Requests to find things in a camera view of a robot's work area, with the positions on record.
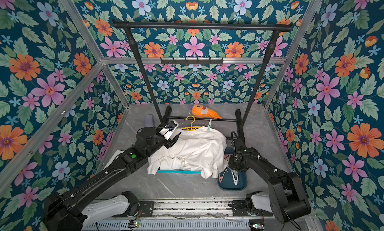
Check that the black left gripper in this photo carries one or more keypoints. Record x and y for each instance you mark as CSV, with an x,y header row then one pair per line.
x,y
171,143

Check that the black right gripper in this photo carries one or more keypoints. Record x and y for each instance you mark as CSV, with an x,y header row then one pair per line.
x,y
236,164

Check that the yellow plastic hanger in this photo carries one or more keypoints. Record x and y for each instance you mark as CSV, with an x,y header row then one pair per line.
x,y
191,126

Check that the white t-shirt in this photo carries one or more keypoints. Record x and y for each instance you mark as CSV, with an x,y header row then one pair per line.
x,y
200,150

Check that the light green clothespin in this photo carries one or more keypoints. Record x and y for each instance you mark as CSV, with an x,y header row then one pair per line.
x,y
209,127

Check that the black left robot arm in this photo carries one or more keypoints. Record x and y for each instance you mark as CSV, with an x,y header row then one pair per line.
x,y
77,209

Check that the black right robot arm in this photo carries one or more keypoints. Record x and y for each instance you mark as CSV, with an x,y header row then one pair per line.
x,y
286,198

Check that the teal basket under shirt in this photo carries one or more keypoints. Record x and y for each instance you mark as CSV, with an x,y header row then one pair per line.
x,y
179,172

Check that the dark teal clothespin tray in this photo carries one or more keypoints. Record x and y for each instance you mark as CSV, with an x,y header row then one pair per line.
x,y
230,180

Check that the grey purple cylinder roller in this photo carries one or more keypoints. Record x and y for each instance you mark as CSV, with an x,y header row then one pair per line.
x,y
148,121

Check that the black clothes rack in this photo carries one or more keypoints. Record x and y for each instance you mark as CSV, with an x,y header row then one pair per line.
x,y
200,83

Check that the orange plush fish toy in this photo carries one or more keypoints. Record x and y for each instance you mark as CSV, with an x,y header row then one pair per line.
x,y
200,111

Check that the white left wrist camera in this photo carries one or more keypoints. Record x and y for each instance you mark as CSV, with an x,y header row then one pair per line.
x,y
168,129

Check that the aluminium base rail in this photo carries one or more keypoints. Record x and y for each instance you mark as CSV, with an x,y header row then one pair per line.
x,y
201,215

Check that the black wall hook rail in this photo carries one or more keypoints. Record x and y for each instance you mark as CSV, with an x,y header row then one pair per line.
x,y
192,61

